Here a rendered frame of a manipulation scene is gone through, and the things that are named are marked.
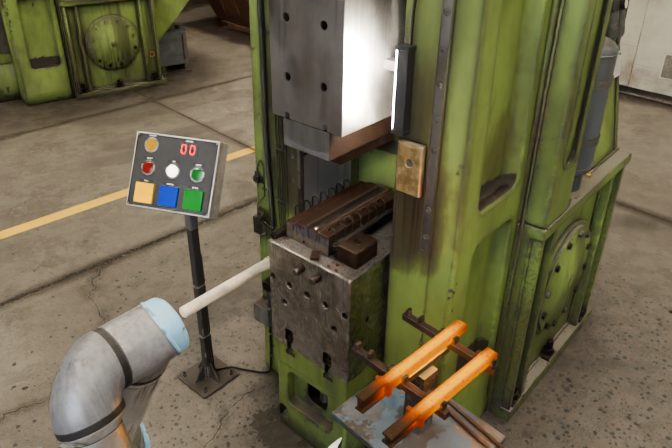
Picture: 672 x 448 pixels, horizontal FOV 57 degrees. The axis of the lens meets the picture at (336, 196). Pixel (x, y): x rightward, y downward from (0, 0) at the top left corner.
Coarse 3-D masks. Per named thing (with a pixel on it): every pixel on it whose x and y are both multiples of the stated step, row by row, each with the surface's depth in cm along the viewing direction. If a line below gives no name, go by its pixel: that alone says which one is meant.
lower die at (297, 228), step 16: (352, 192) 233; (384, 192) 232; (320, 208) 222; (336, 208) 220; (352, 208) 220; (368, 208) 222; (288, 224) 216; (304, 224) 212; (336, 224) 212; (304, 240) 214; (320, 240) 208
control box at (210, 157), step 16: (144, 144) 228; (160, 144) 227; (176, 144) 225; (192, 144) 224; (208, 144) 222; (224, 144) 225; (144, 160) 228; (160, 160) 226; (176, 160) 225; (192, 160) 224; (208, 160) 222; (224, 160) 227; (144, 176) 228; (160, 176) 226; (176, 176) 224; (208, 176) 222; (128, 192) 229; (208, 192) 221; (160, 208) 226; (176, 208) 224; (208, 208) 221
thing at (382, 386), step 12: (456, 324) 172; (444, 336) 167; (420, 348) 163; (432, 348) 163; (408, 360) 159; (420, 360) 159; (396, 372) 155; (408, 372) 156; (372, 384) 150; (384, 384) 150; (396, 384) 154; (360, 396) 146; (372, 396) 149; (384, 396) 152; (360, 408) 147
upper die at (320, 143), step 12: (288, 120) 197; (384, 120) 208; (288, 132) 199; (300, 132) 195; (312, 132) 192; (324, 132) 188; (360, 132) 199; (372, 132) 204; (384, 132) 210; (288, 144) 201; (300, 144) 197; (312, 144) 194; (324, 144) 190; (336, 144) 191; (348, 144) 196; (360, 144) 201; (324, 156) 192; (336, 156) 193
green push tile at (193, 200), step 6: (186, 192) 223; (192, 192) 222; (198, 192) 222; (186, 198) 222; (192, 198) 222; (198, 198) 221; (186, 204) 222; (192, 204) 222; (198, 204) 221; (192, 210) 222; (198, 210) 221
